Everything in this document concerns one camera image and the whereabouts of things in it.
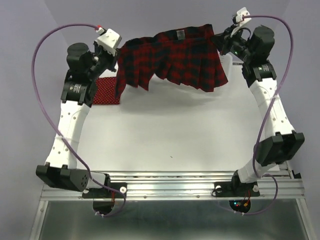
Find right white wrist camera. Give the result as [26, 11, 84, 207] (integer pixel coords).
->
[230, 7, 252, 37]

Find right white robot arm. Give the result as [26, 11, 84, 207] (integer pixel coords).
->
[212, 25, 305, 198]

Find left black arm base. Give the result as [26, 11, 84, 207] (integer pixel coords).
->
[81, 182, 128, 218]

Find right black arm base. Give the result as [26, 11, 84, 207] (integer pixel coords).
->
[211, 181, 260, 214]

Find red black plaid skirt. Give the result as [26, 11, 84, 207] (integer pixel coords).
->
[115, 24, 228, 97]

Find aluminium frame rails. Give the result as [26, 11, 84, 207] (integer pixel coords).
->
[28, 62, 311, 240]

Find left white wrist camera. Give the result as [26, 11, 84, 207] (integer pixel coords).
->
[95, 26, 122, 57]

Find red polka dot skirt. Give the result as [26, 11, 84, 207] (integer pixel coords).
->
[93, 77, 120, 105]

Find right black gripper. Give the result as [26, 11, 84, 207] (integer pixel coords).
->
[212, 24, 255, 63]

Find white plastic basket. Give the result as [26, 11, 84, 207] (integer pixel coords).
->
[219, 53, 233, 78]

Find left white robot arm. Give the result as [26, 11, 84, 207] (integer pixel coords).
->
[35, 42, 118, 197]

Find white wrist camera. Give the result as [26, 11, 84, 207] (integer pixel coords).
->
[230, 7, 252, 37]
[95, 26, 122, 57]

